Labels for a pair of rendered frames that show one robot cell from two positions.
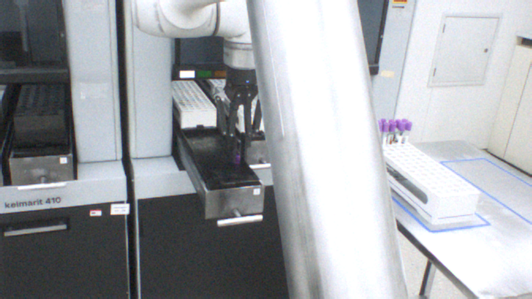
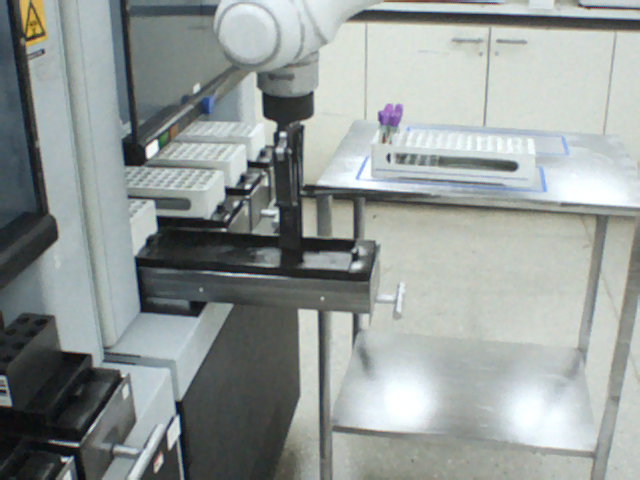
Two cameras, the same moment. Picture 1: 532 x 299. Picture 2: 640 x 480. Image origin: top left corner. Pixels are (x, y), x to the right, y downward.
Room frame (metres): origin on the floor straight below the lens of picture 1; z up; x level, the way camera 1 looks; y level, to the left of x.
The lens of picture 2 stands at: (0.47, 0.98, 1.30)
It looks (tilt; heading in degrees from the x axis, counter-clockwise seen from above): 24 degrees down; 301
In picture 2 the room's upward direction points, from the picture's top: straight up
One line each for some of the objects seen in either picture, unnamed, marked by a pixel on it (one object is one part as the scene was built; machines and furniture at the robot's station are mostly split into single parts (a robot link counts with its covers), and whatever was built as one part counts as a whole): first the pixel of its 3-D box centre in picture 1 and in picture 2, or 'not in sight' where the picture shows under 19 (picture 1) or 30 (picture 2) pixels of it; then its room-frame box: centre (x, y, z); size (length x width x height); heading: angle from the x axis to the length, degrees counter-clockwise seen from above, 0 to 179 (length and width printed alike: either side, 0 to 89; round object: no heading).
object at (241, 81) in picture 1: (241, 85); (288, 121); (1.08, 0.05, 1.00); 0.08 x 0.07 x 0.09; 112
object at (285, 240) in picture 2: (233, 148); (289, 225); (1.08, 0.06, 0.84); 0.03 x 0.01 x 0.07; 22
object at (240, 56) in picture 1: (243, 53); (287, 71); (1.08, 0.05, 1.07); 0.09 x 0.09 x 0.06
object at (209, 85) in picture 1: (215, 81); not in sight; (1.69, 0.18, 0.83); 0.30 x 0.10 x 0.06; 21
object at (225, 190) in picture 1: (201, 143); (168, 264); (1.24, 0.16, 0.78); 0.73 x 0.14 x 0.09; 21
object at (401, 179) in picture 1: (413, 175); (452, 157); (0.98, -0.35, 0.85); 0.30 x 0.10 x 0.06; 19
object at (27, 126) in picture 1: (40, 126); (28, 364); (1.10, 0.54, 0.85); 0.12 x 0.02 x 0.06; 112
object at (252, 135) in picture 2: not in sight; (190, 142); (1.51, -0.22, 0.83); 0.30 x 0.10 x 0.06; 21
